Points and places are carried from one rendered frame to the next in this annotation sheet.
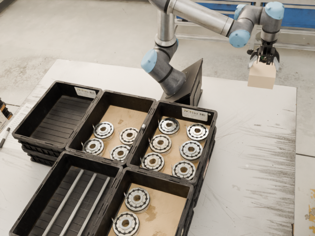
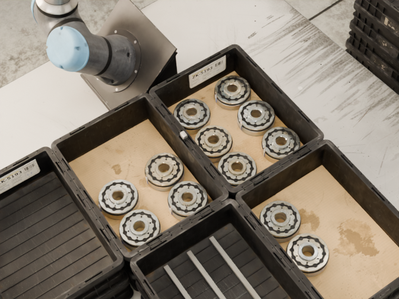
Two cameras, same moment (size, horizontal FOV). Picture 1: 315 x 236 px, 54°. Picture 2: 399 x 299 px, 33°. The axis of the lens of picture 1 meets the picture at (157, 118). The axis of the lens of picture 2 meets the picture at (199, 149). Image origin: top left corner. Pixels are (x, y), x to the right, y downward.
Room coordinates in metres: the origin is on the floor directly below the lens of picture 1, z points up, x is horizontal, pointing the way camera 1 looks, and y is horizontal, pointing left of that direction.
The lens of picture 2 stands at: (0.35, 0.88, 2.38)
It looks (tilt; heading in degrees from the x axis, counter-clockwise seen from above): 57 degrees down; 302
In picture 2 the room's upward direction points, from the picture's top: 4 degrees counter-clockwise
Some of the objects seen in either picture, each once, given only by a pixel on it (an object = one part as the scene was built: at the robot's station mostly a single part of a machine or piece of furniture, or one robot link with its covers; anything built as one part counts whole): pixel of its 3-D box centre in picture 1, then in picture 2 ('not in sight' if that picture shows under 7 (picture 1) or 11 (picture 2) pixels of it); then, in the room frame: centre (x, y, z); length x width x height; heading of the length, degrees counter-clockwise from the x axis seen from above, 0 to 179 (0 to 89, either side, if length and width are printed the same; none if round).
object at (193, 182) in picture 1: (174, 138); (234, 115); (0.84, -0.06, 0.92); 0.40 x 0.30 x 0.02; 153
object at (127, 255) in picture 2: (113, 124); (138, 171); (0.97, 0.21, 0.92); 0.40 x 0.30 x 0.02; 153
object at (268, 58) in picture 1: (266, 49); not in sight; (1.12, -0.54, 1.10); 0.09 x 0.08 x 0.12; 157
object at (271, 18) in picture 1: (272, 17); not in sight; (1.13, -0.54, 1.26); 0.09 x 0.08 x 0.11; 59
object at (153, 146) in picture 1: (160, 143); (213, 140); (0.87, 0.00, 0.86); 0.10 x 0.10 x 0.01
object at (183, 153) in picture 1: (191, 150); (256, 114); (0.81, -0.13, 0.86); 0.10 x 0.10 x 0.01
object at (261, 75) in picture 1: (262, 71); not in sight; (1.15, -0.55, 0.95); 0.16 x 0.12 x 0.07; 157
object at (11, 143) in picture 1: (24, 125); not in sight; (1.26, 0.77, 0.70); 0.33 x 0.23 x 0.01; 157
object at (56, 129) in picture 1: (63, 119); (36, 241); (1.11, 0.48, 0.87); 0.40 x 0.30 x 0.11; 153
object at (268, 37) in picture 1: (270, 33); not in sight; (1.13, -0.55, 1.18); 0.08 x 0.08 x 0.05
